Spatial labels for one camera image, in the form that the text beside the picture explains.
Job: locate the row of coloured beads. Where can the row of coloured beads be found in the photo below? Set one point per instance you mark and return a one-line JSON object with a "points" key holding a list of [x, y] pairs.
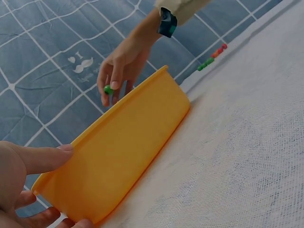
{"points": [[211, 57]]}

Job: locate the green round bead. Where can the green round bead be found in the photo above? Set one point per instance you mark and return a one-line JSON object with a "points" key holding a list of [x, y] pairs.
{"points": [[108, 89]]}

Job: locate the person's right thumb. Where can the person's right thumb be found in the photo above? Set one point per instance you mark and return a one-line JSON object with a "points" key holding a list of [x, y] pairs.
{"points": [[115, 79]]}

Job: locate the person's right forearm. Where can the person's right forearm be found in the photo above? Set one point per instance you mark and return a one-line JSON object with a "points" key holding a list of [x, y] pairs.
{"points": [[185, 9]]}

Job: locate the person's right hand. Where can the person's right hand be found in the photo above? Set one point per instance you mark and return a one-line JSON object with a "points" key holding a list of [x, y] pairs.
{"points": [[129, 57]]}

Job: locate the black wrist band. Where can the black wrist band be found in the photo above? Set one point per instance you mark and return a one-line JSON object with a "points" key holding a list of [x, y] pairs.
{"points": [[167, 22]]}

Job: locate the person's right fingers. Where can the person's right fingers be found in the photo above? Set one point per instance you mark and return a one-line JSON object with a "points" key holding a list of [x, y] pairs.
{"points": [[127, 89]]}

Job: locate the person's left hand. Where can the person's left hand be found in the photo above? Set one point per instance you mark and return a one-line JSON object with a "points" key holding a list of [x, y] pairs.
{"points": [[12, 171]]}

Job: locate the orange plastic container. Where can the orange plastic container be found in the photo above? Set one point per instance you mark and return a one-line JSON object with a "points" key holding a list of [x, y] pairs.
{"points": [[118, 152]]}

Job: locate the person's left thumb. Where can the person's left thumb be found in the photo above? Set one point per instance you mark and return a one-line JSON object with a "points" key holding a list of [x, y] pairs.
{"points": [[50, 158]]}

